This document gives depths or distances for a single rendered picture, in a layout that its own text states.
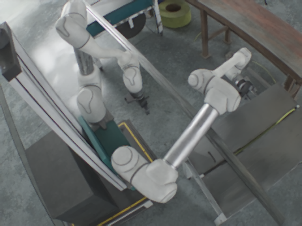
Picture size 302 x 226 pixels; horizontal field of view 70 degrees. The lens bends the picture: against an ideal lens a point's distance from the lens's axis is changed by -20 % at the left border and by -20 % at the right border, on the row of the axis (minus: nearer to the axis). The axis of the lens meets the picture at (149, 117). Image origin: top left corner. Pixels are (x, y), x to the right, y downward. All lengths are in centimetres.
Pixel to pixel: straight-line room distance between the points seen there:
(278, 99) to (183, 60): 143
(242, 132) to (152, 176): 65
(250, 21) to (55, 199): 203
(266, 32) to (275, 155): 106
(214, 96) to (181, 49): 172
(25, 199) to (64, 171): 128
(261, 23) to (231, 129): 106
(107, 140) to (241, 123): 87
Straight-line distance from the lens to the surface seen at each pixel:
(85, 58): 159
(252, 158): 161
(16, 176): 298
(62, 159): 167
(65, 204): 158
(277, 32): 225
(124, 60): 162
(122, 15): 272
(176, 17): 322
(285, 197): 240
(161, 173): 132
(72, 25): 123
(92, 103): 161
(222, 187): 153
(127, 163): 134
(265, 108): 178
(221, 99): 138
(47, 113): 100
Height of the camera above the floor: 222
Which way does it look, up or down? 60 degrees down
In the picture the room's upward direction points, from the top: 19 degrees counter-clockwise
